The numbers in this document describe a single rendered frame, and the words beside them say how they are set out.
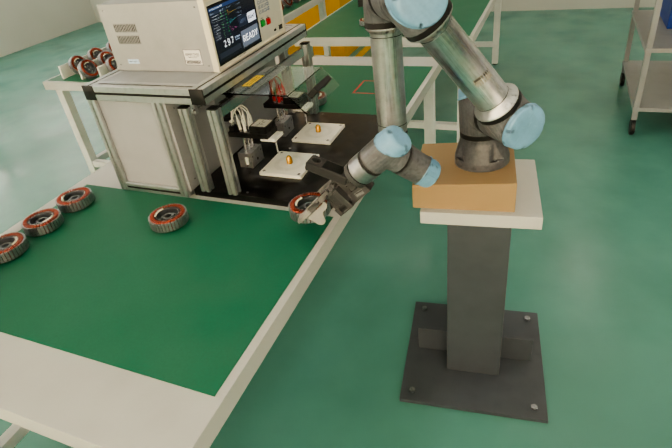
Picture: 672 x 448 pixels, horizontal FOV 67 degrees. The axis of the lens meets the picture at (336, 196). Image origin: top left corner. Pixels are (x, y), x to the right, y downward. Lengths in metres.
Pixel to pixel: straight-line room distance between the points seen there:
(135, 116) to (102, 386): 0.82
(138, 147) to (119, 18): 0.39
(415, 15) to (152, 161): 0.99
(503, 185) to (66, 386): 1.10
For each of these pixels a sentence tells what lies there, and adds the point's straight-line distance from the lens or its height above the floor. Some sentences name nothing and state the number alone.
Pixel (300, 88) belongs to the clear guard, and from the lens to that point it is 1.48.
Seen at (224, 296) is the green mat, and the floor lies 0.75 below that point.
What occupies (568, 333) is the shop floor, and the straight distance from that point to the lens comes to 2.17.
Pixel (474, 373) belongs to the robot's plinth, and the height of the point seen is 0.02.
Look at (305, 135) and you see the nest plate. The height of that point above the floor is 0.78.
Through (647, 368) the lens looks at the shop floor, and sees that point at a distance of 2.14.
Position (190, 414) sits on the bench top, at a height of 0.75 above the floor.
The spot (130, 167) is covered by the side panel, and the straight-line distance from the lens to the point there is 1.79.
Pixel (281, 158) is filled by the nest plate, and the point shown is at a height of 0.78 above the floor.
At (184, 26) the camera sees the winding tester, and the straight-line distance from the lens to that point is 1.57.
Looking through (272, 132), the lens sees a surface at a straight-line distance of 1.65.
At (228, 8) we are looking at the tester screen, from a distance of 1.61.
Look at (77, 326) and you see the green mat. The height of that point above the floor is 0.75.
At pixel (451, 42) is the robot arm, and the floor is 1.23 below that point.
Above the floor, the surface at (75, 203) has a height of 0.78.
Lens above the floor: 1.55
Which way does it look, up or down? 32 degrees down
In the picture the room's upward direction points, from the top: 8 degrees counter-clockwise
